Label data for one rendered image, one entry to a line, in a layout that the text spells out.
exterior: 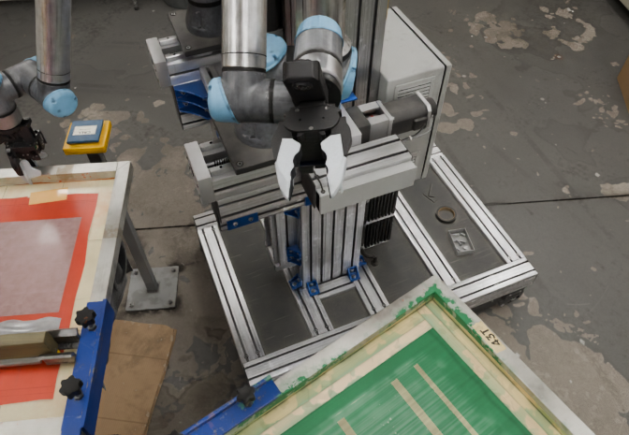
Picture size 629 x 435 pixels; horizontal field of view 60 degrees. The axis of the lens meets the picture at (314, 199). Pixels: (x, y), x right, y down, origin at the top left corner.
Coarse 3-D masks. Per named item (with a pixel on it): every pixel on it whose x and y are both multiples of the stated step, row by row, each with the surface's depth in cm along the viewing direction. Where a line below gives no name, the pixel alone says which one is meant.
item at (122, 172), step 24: (48, 168) 160; (72, 168) 160; (96, 168) 160; (120, 168) 160; (120, 192) 154; (120, 216) 149; (120, 240) 147; (96, 288) 134; (0, 432) 112; (24, 432) 112; (48, 432) 112
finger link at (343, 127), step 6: (342, 120) 70; (336, 126) 69; (342, 126) 69; (348, 126) 69; (330, 132) 69; (336, 132) 68; (342, 132) 68; (348, 132) 68; (342, 138) 67; (348, 138) 67; (342, 144) 67; (348, 144) 67; (348, 150) 66
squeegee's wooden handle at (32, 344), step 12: (0, 336) 118; (12, 336) 118; (24, 336) 118; (36, 336) 118; (48, 336) 119; (0, 348) 117; (12, 348) 118; (24, 348) 118; (36, 348) 119; (48, 348) 119
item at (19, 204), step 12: (0, 204) 156; (12, 204) 156; (24, 204) 156; (0, 216) 153; (12, 216) 153; (0, 228) 150; (12, 228) 150; (0, 240) 147; (12, 240) 147; (0, 252) 145; (0, 264) 143; (0, 276) 140
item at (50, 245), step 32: (32, 224) 151; (64, 224) 151; (32, 256) 144; (64, 256) 144; (0, 288) 138; (32, 288) 138; (64, 288) 138; (0, 320) 132; (64, 320) 132; (0, 384) 122; (32, 384) 122
